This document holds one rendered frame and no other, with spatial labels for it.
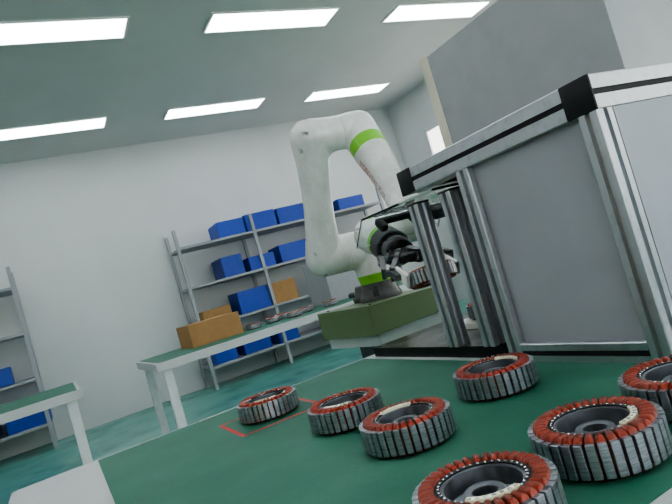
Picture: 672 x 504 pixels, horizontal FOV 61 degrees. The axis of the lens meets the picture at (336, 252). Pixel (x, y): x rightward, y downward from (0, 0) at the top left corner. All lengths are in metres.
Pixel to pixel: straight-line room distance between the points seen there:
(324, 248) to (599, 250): 1.20
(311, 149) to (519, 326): 1.03
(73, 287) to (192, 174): 2.10
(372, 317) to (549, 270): 0.95
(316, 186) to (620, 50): 1.14
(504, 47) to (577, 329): 0.46
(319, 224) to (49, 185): 6.22
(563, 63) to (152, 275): 7.06
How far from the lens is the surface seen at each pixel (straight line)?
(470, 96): 1.09
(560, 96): 0.82
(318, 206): 1.85
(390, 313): 1.81
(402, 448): 0.67
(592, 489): 0.52
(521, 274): 0.93
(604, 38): 0.92
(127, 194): 7.88
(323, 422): 0.84
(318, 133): 1.80
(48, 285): 7.64
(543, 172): 0.86
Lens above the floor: 0.97
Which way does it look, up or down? 2 degrees up
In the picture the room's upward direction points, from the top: 16 degrees counter-clockwise
